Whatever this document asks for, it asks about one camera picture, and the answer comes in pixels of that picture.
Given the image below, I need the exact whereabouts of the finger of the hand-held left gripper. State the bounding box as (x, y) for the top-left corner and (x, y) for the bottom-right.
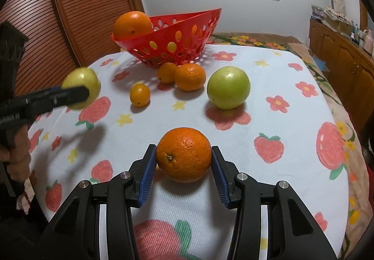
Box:
(26, 86), (90, 117)

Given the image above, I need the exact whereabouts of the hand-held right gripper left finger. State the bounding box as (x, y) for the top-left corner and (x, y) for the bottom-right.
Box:
(29, 144), (158, 260)

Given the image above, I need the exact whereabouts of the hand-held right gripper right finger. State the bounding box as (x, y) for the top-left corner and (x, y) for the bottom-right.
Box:
(211, 145), (336, 260)

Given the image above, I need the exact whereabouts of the large orange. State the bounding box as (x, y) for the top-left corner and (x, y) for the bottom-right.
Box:
(113, 11), (154, 41)

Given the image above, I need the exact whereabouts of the red perforated plastic basket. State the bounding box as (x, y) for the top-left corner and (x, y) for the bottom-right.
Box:
(110, 8), (223, 70)

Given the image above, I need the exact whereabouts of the person's left hand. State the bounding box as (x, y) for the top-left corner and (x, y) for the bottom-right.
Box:
(0, 127), (32, 184)

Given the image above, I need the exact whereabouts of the small mandarin orange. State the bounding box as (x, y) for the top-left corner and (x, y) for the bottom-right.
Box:
(157, 62), (179, 84)
(130, 84), (151, 108)

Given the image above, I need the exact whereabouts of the white flower-print tablecloth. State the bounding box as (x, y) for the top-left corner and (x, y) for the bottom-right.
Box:
(25, 44), (355, 260)

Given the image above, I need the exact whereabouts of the green apple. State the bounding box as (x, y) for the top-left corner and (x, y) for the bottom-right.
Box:
(207, 66), (251, 110)

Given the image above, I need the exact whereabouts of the wooden sideboard cabinet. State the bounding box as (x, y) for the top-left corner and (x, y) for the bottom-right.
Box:
(309, 18), (374, 132)

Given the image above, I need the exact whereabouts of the floral fabric storage basket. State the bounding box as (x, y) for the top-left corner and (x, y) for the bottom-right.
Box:
(321, 6), (355, 34)

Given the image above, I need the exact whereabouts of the pink bottle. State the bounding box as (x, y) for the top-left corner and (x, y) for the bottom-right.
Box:
(362, 29), (374, 54)

